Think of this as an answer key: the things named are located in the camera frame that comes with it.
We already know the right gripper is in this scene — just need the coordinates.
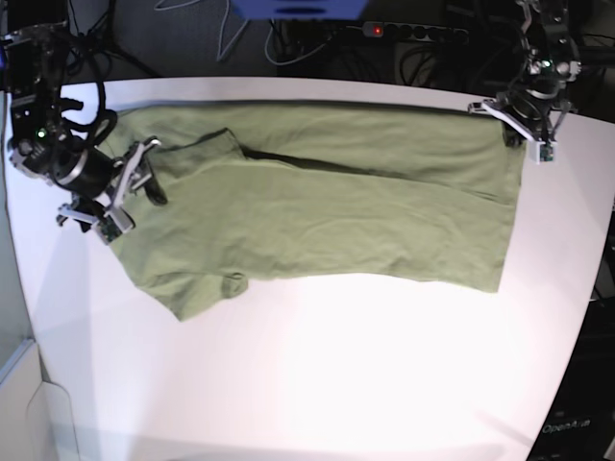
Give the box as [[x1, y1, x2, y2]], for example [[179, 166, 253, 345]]
[[52, 136, 170, 236]]

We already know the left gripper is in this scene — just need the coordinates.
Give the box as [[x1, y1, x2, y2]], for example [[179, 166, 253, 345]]
[[467, 88, 575, 148]]

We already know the green T-shirt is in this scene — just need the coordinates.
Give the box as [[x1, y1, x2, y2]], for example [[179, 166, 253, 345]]
[[102, 104, 526, 321]]

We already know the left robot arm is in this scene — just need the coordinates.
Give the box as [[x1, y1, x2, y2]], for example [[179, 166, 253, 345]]
[[468, 1, 581, 163]]

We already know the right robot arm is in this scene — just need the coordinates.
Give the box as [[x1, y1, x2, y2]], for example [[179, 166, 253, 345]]
[[1, 22, 168, 243]]

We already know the blue box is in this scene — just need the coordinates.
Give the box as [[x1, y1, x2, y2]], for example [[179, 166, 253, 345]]
[[232, 0, 368, 20]]

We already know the black OpenArm case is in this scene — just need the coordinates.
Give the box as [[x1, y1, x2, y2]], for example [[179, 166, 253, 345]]
[[528, 267, 614, 460]]

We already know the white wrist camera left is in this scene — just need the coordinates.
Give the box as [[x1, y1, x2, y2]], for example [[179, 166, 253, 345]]
[[528, 140, 557, 164]]

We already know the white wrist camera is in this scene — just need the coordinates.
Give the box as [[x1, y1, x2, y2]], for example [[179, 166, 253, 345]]
[[528, 140, 557, 164], [94, 208, 135, 245]]

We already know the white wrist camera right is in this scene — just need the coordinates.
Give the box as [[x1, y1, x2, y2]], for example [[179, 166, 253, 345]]
[[94, 208, 135, 245]]

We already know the white cable on floor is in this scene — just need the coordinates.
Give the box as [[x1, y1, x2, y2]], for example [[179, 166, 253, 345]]
[[153, 0, 251, 62]]

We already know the power strip with red switch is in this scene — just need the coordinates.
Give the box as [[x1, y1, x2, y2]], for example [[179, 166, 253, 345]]
[[358, 21, 470, 45]]

